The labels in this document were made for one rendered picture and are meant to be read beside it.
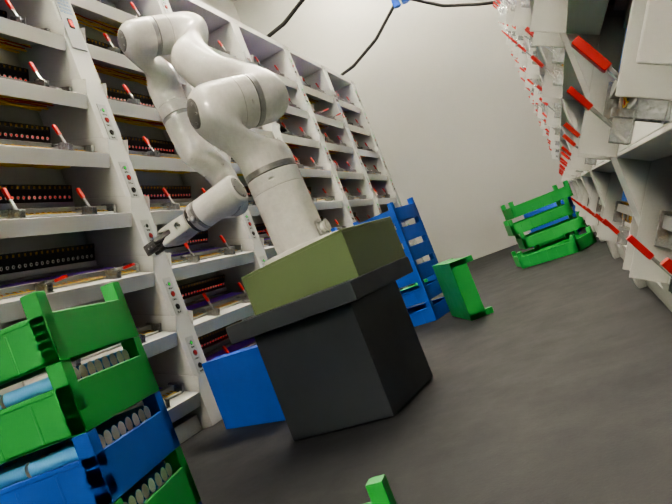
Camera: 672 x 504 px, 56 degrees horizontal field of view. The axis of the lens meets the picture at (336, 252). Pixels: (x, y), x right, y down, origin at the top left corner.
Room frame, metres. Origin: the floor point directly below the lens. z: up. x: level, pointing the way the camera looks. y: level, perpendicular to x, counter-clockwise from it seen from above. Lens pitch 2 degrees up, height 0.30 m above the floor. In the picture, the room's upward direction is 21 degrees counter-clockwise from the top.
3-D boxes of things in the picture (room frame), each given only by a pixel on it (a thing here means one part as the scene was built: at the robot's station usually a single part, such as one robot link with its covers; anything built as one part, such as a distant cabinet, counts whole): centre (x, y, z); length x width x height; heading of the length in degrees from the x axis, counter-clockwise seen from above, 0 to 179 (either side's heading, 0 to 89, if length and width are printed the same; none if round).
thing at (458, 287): (2.22, -0.36, 0.10); 0.30 x 0.08 x 0.20; 3
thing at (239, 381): (1.76, 0.34, 0.10); 0.30 x 0.08 x 0.20; 45
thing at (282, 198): (1.42, 0.07, 0.47); 0.19 x 0.19 x 0.18
